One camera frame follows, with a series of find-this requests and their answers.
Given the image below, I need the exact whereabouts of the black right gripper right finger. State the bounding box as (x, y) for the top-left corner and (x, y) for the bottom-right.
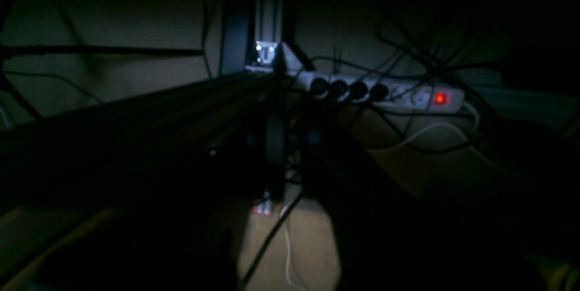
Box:
(302, 115), (579, 291)

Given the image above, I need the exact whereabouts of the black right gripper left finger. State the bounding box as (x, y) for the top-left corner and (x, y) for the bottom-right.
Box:
(1, 73), (286, 291)

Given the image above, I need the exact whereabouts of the white power strip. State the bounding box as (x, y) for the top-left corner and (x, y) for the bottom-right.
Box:
(290, 71), (466, 114)

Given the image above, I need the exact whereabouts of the white cable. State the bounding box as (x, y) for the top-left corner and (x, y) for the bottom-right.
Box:
(362, 103), (535, 183)

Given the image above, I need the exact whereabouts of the aluminium frame post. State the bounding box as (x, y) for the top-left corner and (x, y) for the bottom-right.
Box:
(246, 0), (285, 73)

